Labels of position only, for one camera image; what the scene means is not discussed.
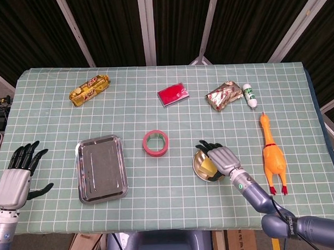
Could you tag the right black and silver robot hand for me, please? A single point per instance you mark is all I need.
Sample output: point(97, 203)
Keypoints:
point(223, 158)

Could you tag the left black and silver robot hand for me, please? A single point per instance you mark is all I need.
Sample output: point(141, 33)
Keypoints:
point(12, 188)

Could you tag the yellow sponge block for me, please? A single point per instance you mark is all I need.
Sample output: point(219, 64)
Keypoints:
point(207, 167)

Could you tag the red tape roll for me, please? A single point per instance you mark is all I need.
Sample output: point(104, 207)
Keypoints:
point(157, 152)

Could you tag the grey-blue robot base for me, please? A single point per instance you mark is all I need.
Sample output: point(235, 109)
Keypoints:
point(165, 244)

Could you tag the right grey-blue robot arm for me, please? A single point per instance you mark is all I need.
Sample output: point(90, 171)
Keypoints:
point(257, 197)

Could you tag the round metal dish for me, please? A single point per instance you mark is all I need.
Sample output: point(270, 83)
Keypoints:
point(199, 158)

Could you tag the orange rubber chicken toy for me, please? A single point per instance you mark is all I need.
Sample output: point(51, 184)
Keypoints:
point(274, 161)

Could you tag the silver foil snack packet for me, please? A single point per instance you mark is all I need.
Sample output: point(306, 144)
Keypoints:
point(223, 96)

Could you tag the small white green-label bottle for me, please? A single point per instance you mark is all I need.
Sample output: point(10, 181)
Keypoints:
point(249, 96)

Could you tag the green checked tablecloth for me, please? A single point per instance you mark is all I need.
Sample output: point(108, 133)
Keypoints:
point(161, 117)

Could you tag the red flat box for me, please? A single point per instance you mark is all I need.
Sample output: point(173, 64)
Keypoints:
point(172, 94)

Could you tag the printed brown cardboard box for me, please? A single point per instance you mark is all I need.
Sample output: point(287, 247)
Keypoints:
point(242, 241)

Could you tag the rectangular steel tray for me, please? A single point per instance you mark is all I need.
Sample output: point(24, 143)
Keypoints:
point(101, 168)

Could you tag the gold snack packet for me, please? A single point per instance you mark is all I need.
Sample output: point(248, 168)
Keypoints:
point(89, 90)

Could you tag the white frame post with foot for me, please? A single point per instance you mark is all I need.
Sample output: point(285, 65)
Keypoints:
point(207, 27)

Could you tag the white metal frame post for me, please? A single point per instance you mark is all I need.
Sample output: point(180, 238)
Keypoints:
point(298, 24)
point(147, 29)
point(76, 32)

